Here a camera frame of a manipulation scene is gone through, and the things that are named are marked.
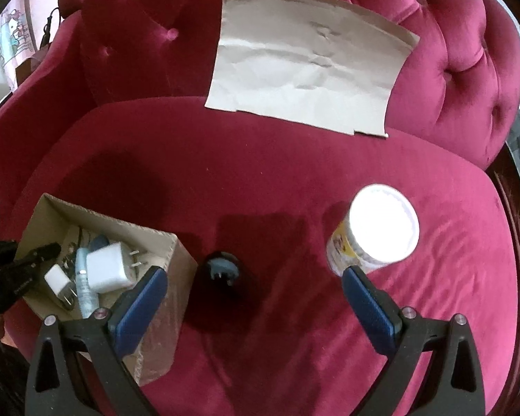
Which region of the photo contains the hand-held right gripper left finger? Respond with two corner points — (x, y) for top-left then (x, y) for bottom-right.
(24, 266), (169, 416)

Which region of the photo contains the cartoon cat wall poster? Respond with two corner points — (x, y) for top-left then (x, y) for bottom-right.
(0, 0), (32, 76)

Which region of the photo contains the cardboard box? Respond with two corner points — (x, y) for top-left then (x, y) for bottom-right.
(15, 193), (199, 387)

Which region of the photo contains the white lidded plastic jar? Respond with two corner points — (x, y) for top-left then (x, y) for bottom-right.
(326, 185), (420, 277)

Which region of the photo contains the metal keychain with carabiner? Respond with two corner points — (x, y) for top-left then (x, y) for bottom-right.
(63, 225), (89, 269)

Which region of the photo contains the black cable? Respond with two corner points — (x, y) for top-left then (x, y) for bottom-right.
(41, 6), (61, 48)

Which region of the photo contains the large white charger plug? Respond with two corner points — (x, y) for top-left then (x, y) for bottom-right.
(86, 243), (148, 294)

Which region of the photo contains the red velvet tufted armchair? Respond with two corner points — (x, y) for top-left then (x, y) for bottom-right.
(0, 0), (520, 416)

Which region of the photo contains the light blue tube bottle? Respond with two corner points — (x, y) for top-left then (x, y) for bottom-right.
(71, 247), (99, 319)

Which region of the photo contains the small brown box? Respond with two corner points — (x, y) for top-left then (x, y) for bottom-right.
(15, 54), (44, 83)

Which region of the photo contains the brown paper sheet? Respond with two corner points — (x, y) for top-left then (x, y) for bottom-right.
(205, 0), (421, 139)

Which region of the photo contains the black round plug adapter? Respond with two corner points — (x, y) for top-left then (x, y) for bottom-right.
(203, 250), (241, 293)

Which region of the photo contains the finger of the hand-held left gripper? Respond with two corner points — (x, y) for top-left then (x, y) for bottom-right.
(17, 243), (62, 269)

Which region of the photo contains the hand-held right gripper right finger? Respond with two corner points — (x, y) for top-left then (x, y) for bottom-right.
(342, 266), (487, 416)

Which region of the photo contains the small white charger plug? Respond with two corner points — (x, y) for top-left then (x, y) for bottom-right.
(44, 264), (78, 310)

